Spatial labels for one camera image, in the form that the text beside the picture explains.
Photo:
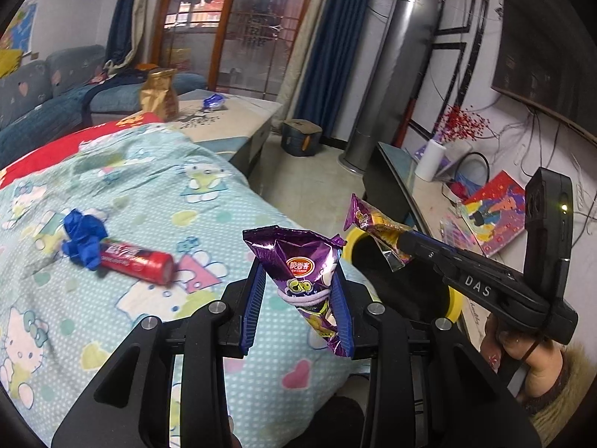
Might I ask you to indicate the purple snack packet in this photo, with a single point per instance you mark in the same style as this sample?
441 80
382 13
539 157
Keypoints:
303 261

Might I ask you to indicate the wall-mounted television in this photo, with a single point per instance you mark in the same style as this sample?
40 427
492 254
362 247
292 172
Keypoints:
545 46

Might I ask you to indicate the white paper towel roll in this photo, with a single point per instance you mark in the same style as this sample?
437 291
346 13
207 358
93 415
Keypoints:
429 163

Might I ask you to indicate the crumpled blue plastic bag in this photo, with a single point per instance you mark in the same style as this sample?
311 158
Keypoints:
81 238

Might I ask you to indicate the person's right forearm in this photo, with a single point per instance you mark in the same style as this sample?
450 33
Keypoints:
564 396

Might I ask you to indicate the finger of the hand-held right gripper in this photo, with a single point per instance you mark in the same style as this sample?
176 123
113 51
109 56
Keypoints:
419 245

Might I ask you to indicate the yellow pillow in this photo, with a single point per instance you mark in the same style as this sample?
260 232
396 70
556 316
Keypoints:
9 60

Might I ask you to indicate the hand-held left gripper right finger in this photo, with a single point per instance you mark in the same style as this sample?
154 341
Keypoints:
343 308

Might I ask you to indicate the blue heart-print sofa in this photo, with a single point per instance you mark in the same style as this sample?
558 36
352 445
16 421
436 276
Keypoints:
28 88

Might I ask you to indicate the purple yellow candy wrapper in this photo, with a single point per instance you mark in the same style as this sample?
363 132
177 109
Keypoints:
368 219

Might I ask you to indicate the cartoon cat printed blanket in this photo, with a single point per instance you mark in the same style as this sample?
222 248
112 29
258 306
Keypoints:
140 182

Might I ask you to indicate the colourful bead art sheet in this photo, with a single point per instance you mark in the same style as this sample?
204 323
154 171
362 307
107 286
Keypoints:
457 235

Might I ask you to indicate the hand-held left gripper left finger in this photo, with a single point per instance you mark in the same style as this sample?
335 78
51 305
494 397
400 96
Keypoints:
254 298

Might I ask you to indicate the red floral blanket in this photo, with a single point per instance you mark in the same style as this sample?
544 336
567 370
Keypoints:
70 142

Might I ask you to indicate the dark clothes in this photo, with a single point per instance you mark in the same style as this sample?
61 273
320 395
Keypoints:
116 77

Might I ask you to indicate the dark box with cardboard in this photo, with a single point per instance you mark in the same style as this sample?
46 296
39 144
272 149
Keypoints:
298 140

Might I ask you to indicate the glass-top television stand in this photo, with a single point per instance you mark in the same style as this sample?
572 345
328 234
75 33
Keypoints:
392 186

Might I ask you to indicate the wall map poster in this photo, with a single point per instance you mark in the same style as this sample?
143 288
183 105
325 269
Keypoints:
23 28

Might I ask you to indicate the wooden framed glass door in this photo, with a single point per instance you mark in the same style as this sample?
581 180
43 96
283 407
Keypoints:
252 32

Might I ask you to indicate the silver tower air conditioner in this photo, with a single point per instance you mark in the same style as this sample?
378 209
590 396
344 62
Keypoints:
387 79

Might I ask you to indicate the red berry branch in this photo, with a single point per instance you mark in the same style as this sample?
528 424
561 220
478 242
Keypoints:
459 121

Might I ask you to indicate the person's right hand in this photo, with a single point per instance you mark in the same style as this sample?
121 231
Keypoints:
541 368

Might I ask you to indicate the colourful picture book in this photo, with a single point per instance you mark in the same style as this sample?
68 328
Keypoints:
494 205

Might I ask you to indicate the yellow trash bin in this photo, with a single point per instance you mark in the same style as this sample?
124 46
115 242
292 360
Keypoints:
456 303

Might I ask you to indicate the pale coffee table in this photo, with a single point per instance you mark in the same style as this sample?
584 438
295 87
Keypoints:
238 121

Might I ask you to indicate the blue foil wrapper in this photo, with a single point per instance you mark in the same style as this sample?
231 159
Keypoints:
213 101

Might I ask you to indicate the blue beige curtain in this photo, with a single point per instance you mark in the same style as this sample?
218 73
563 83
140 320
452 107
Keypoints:
126 9
336 46

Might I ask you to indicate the red drink can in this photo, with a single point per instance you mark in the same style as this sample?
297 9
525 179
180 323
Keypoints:
135 259

